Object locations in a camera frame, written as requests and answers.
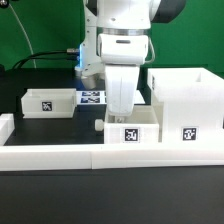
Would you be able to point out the white drawer cabinet frame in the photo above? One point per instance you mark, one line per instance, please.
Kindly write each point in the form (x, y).
(189, 104)

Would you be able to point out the white front fence wall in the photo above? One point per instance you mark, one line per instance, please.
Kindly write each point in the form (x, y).
(108, 156)

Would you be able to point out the white drawer box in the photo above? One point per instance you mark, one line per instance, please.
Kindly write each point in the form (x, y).
(140, 127)
(49, 103)

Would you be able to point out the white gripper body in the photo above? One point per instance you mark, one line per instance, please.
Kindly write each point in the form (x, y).
(121, 84)

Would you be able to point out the paper sheet with tags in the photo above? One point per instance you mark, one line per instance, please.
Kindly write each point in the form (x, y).
(99, 98)

